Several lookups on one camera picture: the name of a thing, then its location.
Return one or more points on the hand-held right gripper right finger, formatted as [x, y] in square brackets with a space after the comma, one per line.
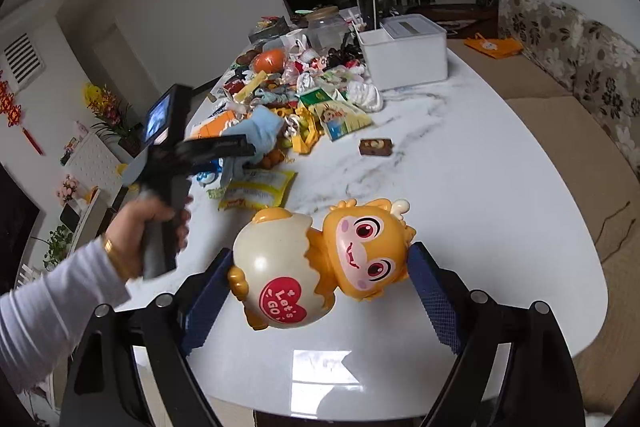
[435, 302]

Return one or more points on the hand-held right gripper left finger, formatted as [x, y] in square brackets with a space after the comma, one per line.
[205, 307]

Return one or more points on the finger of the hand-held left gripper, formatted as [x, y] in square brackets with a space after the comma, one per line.
[220, 149]

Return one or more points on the light blue knitted glove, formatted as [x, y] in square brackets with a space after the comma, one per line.
[265, 129]

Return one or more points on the orange monkey egg toy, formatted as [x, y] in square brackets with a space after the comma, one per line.
[310, 267]

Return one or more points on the person's left forearm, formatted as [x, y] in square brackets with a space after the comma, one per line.
[50, 307]

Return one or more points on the person's left hand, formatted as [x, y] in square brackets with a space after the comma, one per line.
[132, 219]

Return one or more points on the orange tissue pack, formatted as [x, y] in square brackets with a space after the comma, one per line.
[215, 124]

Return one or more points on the potted yellow flowers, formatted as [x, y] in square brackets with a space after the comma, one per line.
[107, 112]

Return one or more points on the yellow snack packet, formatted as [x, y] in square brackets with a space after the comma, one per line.
[257, 192]

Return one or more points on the white door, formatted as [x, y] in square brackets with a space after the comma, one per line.
[112, 57]

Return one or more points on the white radiator cover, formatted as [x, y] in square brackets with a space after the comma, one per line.
[95, 164]

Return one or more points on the orange ball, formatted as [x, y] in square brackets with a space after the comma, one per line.
[270, 59]

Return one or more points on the pink flowers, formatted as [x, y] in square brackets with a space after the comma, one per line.
[67, 188]

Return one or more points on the white television stand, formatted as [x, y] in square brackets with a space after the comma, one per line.
[85, 219]

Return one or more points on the small cartoon figurine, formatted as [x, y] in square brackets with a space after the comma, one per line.
[317, 62]

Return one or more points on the small brown packet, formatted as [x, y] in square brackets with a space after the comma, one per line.
[375, 147]

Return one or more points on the glass jar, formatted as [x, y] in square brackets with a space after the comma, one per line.
[326, 29]

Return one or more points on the green trailing plant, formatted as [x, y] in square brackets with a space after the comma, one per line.
[56, 247]

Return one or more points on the television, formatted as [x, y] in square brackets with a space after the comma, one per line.
[15, 217]

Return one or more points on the black tablet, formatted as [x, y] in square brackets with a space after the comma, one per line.
[370, 9]

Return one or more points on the white storage box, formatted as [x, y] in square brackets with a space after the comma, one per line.
[405, 52]

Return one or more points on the floral sofa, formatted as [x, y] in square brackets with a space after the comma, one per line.
[575, 107]

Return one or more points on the orange cloth bag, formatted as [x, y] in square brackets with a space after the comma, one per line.
[492, 46]

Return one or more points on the red knot wall decoration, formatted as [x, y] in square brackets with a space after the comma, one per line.
[15, 112]

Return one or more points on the wall air vent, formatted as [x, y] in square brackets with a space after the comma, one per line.
[22, 57]

